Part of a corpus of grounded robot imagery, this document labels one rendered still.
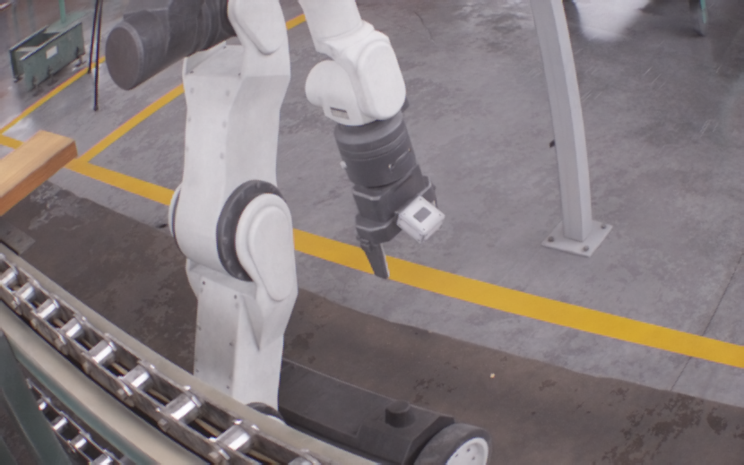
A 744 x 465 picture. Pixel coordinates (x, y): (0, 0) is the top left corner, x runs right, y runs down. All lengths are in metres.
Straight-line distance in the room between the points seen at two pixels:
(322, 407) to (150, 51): 0.79
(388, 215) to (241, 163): 0.22
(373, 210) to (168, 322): 1.17
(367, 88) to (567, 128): 1.12
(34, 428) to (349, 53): 0.67
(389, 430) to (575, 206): 0.95
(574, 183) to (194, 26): 1.31
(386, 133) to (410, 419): 0.53
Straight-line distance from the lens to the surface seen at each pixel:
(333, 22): 1.19
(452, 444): 1.58
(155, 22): 1.23
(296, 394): 1.76
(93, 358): 0.83
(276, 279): 1.42
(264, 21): 1.32
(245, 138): 1.38
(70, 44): 5.15
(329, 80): 1.26
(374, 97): 1.21
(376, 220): 1.33
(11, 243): 1.19
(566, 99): 2.23
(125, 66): 1.24
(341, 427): 1.67
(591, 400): 1.92
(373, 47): 1.20
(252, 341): 1.48
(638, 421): 1.85
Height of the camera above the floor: 1.30
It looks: 30 degrees down
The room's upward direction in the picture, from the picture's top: 10 degrees counter-clockwise
